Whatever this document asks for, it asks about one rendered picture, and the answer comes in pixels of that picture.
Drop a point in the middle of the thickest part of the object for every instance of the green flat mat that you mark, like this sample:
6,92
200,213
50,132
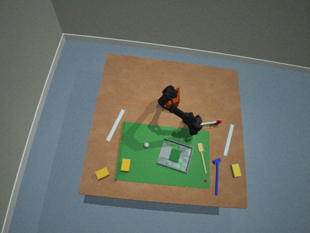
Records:
143,166

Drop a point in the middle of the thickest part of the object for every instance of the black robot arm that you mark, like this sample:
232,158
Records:
168,93

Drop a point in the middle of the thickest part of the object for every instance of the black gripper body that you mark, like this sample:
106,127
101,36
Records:
192,131

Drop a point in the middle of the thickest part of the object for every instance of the blue golf putter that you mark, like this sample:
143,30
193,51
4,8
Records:
216,161

